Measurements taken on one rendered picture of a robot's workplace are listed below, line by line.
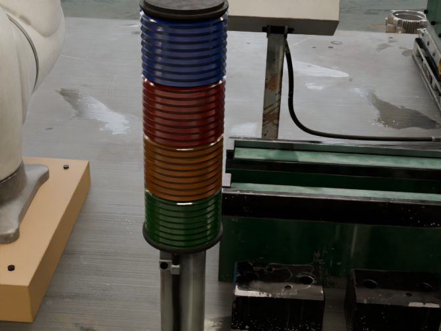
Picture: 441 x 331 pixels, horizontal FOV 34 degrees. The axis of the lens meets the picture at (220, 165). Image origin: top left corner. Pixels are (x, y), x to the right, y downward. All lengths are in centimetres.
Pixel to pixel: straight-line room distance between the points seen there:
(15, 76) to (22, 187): 15
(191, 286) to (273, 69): 55
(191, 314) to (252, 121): 71
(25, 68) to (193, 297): 44
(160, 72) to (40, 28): 54
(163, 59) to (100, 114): 83
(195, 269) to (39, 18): 52
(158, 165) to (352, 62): 110
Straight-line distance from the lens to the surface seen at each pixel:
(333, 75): 151
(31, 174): 100
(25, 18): 100
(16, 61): 90
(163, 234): 55
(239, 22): 105
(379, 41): 174
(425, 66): 153
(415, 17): 361
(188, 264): 59
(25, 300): 84
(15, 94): 89
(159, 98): 50
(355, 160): 94
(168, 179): 52
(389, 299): 81
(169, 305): 61
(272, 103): 110
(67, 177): 103
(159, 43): 48
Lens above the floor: 136
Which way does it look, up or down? 29 degrees down
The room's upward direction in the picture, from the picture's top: 2 degrees clockwise
